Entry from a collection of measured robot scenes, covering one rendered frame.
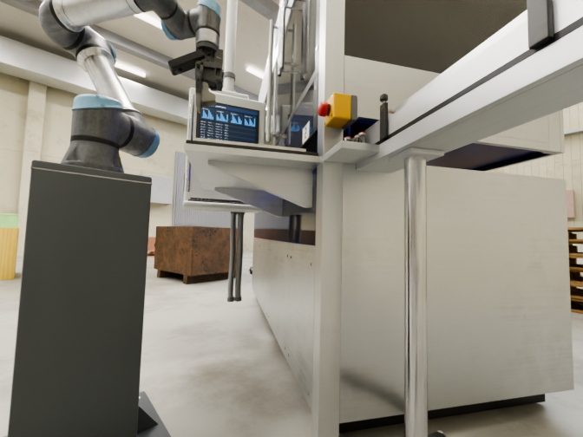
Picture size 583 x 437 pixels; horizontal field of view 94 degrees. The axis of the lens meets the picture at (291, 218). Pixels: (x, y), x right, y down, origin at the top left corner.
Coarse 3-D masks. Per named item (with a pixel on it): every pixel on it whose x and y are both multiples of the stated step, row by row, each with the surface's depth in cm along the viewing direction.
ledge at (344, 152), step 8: (344, 144) 70; (352, 144) 70; (360, 144) 71; (368, 144) 71; (328, 152) 78; (336, 152) 73; (344, 152) 73; (352, 152) 73; (360, 152) 73; (368, 152) 72; (376, 152) 72; (328, 160) 82; (336, 160) 81; (344, 160) 81; (352, 160) 81; (360, 160) 81
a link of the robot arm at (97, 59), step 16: (80, 32) 92; (64, 48) 93; (80, 48) 94; (96, 48) 95; (112, 48) 103; (80, 64) 96; (96, 64) 94; (112, 64) 102; (96, 80) 93; (112, 80) 94; (112, 96) 91; (128, 112) 90; (144, 128) 90; (128, 144) 86; (144, 144) 91
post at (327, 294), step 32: (320, 0) 92; (320, 32) 90; (320, 64) 89; (320, 96) 87; (320, 128) 86; (320, 192) 84; (320, 224) 83; (320, 256) 81; (320, 288) 80; (320, 320) 80; (320, 352) 79; (320, 384) 78; (320, 416) 78
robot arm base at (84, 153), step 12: (72, 144) 74; (84, 144) 73; (96, 144) 74; (108, 144) 77; (72, 156) 72; (84, 156) 72; (96, 156) 74; (108, 156) 76; (96, 168) 73; (108, 168) 75; (120, 168) 79
